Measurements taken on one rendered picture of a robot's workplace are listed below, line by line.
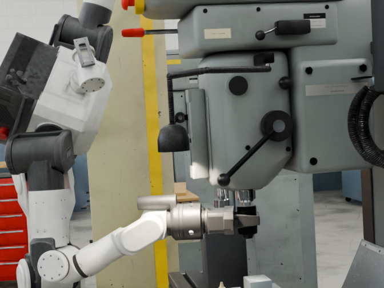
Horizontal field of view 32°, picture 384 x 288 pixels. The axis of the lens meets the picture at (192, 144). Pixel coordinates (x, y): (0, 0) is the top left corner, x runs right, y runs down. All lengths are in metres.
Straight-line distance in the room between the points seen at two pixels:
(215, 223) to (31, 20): 9.23
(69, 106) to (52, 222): 0.31
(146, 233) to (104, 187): 1.71
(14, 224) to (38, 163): 4.42
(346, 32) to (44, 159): 0.78
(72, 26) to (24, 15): 8.71
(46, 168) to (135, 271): 1.76
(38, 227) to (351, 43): 0.87
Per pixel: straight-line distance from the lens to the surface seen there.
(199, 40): 1.46
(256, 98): 1.50
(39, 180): 1.68
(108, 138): 3.27
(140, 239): 1.59
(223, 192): 1.99
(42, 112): 1.75
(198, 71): 1.35
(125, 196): 3.29
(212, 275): 1.98
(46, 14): 10.66
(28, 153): 1.68
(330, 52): 1.55
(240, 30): 1.48
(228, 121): 1.49
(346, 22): 1.57
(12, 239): 6.12
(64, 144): 1.67
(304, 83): 1.51
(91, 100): 1.80
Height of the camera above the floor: 1.50
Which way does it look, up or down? 3 degrees down
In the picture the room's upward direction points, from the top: 3 degrees counter-clockwise
